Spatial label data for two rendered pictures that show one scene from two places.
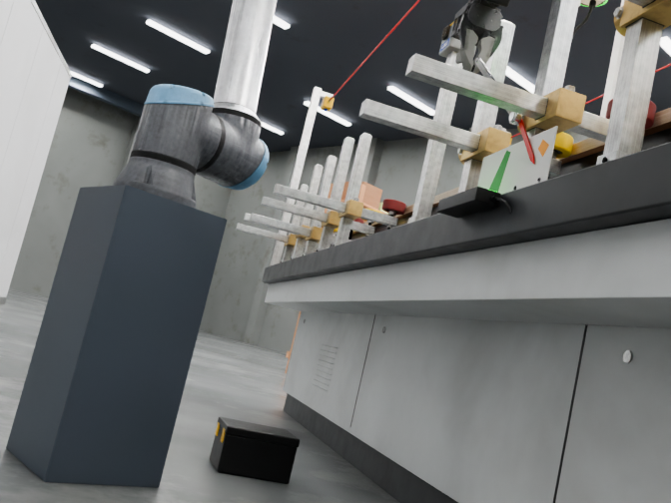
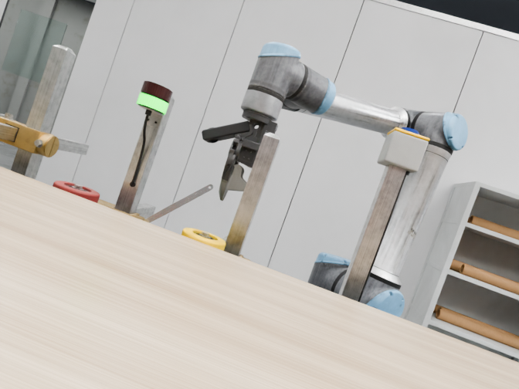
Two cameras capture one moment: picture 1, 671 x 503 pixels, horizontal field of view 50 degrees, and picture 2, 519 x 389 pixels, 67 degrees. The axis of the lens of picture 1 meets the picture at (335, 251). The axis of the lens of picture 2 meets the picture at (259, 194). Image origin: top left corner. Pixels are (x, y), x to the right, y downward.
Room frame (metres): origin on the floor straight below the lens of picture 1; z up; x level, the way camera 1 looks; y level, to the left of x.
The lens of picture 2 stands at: (1.72, -1.03, 1.03)
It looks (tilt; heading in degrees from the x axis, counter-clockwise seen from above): 2 degrees down; 108
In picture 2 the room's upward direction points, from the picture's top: 20 degrees clockwise
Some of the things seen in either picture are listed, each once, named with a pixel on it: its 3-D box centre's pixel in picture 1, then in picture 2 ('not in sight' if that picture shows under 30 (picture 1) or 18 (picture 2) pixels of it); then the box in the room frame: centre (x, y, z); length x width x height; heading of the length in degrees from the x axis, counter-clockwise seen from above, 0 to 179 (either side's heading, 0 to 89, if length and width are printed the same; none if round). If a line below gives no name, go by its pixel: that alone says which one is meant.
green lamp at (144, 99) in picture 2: not in sight; (152, 103); (1.22, -0.35, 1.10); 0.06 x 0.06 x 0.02
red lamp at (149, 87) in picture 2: not in sight; (157, 92); (1.22, -0.35, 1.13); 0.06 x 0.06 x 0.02
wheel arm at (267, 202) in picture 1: (319, 217); not in sight; (2.61, 0.09, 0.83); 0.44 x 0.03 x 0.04; 103
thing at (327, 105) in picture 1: (303, 179); not in sight; (3.71, 0.25, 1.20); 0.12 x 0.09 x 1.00; 103
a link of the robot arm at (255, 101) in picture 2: not in sight; (261, 107); (1.37, -0.18, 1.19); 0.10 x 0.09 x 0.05; 103
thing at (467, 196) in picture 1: (472, 206); not in sight; (1.26, -0.22, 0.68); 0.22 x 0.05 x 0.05; 13
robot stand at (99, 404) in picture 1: (118, 332); not in sight; (1.61, 0.43, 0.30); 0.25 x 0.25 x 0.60; 40
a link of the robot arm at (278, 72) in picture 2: not in sight; (275, 72); (1.38, -0.17, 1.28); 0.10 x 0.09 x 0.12; 53
